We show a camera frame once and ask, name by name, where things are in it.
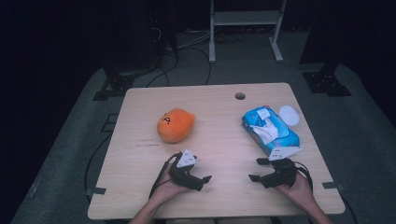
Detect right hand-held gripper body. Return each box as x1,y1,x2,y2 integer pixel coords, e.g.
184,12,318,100
260,146,304,189

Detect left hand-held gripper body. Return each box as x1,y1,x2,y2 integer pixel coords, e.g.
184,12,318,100
167,148,205,192

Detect blue wet wipes pack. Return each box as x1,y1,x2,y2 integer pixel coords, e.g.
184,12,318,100
241,105,303,157

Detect orange plush toy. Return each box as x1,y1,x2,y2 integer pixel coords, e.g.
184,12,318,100
156,107,196,144

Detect person's left hand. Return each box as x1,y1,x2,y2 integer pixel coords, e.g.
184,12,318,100
151,162,191,203

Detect person's right hand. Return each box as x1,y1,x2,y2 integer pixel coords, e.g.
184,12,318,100
275,172,316,213

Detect black tape strip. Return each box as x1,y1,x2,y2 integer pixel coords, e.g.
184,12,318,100
86,186,107,196
321,181,346,191

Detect white oval lid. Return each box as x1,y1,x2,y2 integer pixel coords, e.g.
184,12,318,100
278,105,301,127

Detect black floor tape outline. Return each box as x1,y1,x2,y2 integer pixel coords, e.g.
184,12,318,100
101,113,120,133

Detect black stand base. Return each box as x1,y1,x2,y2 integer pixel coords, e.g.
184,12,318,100
92,66,157,102
300,60,353,97

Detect white metal stand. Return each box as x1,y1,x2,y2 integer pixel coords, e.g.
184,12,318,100
208,0,288,64

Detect left hand-held gripper black cable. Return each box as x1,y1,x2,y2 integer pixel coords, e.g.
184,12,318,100
148,152,183,200

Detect hand-held gripper black cable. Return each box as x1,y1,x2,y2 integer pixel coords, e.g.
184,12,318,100
292,161,314,191
148,152,183,200

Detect right hand-held gripper black cable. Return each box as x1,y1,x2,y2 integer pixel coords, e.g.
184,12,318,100
292,161,314,191

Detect black cable beside table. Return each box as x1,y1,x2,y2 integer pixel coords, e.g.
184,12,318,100
83,133,113,200

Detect black floor cable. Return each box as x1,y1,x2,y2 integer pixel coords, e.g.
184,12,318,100
146,52,180,88
186,46,213,86

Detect white floor cables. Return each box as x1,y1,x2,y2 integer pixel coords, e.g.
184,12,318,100
178,29,216,50

